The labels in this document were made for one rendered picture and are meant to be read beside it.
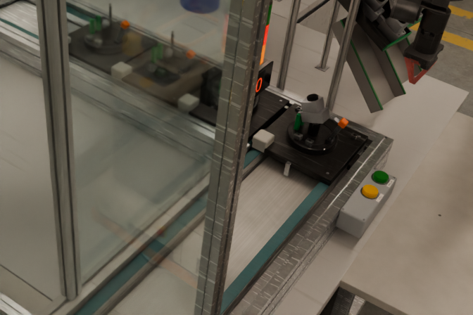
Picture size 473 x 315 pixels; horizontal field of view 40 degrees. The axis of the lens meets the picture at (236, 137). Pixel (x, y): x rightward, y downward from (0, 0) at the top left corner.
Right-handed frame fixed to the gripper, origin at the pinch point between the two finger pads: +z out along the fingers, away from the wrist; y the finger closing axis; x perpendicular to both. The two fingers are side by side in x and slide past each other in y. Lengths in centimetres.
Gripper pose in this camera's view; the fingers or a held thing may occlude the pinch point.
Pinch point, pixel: (412, 80)
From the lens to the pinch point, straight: 164.5
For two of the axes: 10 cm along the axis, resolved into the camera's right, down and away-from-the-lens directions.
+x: 8.2, 4.3, -3.7
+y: -5.5, 4.7, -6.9
